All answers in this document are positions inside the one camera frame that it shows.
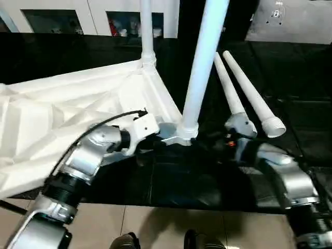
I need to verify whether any white plastic table leg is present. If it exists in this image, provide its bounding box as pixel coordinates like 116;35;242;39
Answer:
177;0;231;141
222;50;287;139
213;51;246;115
139;0;158;68

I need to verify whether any black table mat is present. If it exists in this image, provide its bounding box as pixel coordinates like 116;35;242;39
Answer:
0;31;332;215

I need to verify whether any white plastic table top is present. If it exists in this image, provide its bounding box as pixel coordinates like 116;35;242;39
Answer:
0;58;199;201

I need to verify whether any black cabinet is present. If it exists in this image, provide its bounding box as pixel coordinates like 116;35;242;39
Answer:
178;0;256;44

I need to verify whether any dark left robot foot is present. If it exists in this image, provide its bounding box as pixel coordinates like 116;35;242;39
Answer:
110;231;141;249

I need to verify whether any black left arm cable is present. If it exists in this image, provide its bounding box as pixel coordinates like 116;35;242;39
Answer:
47;109;149;183

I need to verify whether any grey cushion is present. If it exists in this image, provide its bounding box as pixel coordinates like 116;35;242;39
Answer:
245;0;332;45

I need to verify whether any white glass-door cabinet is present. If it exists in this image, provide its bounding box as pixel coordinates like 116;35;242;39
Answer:
0;0;180;39

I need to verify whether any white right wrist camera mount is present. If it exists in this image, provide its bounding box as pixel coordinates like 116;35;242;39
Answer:
224;111;258;162

